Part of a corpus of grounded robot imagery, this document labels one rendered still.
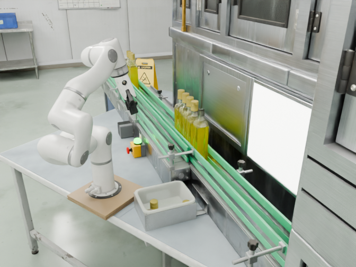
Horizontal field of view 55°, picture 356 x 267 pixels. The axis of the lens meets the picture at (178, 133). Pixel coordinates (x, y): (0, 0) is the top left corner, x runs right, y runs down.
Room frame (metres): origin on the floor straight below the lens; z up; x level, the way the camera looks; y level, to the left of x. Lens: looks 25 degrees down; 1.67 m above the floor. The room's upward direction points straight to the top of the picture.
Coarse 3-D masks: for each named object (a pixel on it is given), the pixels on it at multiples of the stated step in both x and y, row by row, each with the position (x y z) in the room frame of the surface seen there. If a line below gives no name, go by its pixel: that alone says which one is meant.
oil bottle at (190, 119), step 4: (192, 116) 1.44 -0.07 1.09; (196, 116) 1.43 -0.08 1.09; (188, 120) 1.44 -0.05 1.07; (192, 120) 1.42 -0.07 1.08; (188, 124) 1.44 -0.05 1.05; (192, 124) 1.41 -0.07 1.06; (188, 128) 1.44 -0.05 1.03; (192, 128) 1.41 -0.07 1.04; (188, 132) 1.44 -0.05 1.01; (192, 132) 1.41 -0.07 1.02; (188, 136) 1.44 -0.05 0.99; (192, 136) 1.41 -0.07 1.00; (188, 140) 1.44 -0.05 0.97; (192, 140) 1.41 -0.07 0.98; (192, 144) 1.41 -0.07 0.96
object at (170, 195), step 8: (160, 184) 1.26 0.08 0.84; (168, 184) 1.27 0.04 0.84; (176, 184) 1.28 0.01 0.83; (184, 184) 1.26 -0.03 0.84; (136, 192) 1.20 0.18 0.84; (144, 192) 1.22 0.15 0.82; (152, 192) 1.24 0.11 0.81; (160, 192) 1.25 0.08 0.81; (168, 192) 1.26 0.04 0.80; (176, 192) 1.28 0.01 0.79; (184, 192) 1.23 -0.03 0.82; (144, 200) 1.22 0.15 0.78; (160, 200) 1.24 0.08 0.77; (168, 200) 1.24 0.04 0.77; (176, 200) 1.24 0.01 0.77; (192, 200) 1.14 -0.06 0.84; (144, 208) 1.09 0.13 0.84; (160, 208) 1.09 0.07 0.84; (168, 208) 1.09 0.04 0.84
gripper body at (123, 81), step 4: (128, 72) 1.29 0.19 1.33; (116, 76) 1.26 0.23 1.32; (120, 76) 1.26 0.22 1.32; (124, 76) 1.26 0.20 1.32; (128, 76) 1.27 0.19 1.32; (116, 80) 1.27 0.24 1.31; (120, 80) 1.26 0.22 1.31; (124, 80) 1.27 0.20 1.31; (128, 80) 1.27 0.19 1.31; (120, 84) 1.26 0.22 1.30; (124, 84) 1.27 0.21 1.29; (128, 84) 1.26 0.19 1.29; (120, 88) 1.26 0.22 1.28; (124, 88) 1.26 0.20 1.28; (128, 88) 1.26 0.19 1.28; (132, 88) 1.27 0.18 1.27; (120, 92) 1.29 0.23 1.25; (124, 92) 1.26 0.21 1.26; (132, 92) 1.27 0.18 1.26; (124, 96) 1.26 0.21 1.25
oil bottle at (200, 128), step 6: (198, 120) 1.39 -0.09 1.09; (204, 120) 1.39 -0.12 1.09; (198, 126) 1.36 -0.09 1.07; (204, 126) 1.37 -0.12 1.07; (198, 132) 1.36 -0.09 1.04; (204, 132) 1.37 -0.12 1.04; (198, 138) 1.36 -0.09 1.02; (204, 138) 1.37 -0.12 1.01; (198, 144) 1.36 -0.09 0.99; (204, 144) 1.37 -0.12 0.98; (198, 150) 1.36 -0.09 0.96; (204, 150) 1.37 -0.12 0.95; (204, 156) 1.37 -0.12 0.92
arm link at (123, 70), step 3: (126, 63) 1.31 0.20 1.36; (123, 66) 1.28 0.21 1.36; (126, 66) 1.29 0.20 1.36; (114, 69) 1.26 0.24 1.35; (117, 69) 1.26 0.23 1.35; (120, 69) 1.26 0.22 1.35; (123, 69) 1.27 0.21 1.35; (126, 69) 1.28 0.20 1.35; (114, 72) 1.26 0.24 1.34; (117, 72) 1.26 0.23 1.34; (120, 72) 1.25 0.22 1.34; (123, 72) 1.27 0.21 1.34; (126, 72) 1.28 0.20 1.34; (111, 75) 1.27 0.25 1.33; (114, 75) 1.27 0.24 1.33; (117, 75) 1.26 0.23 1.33
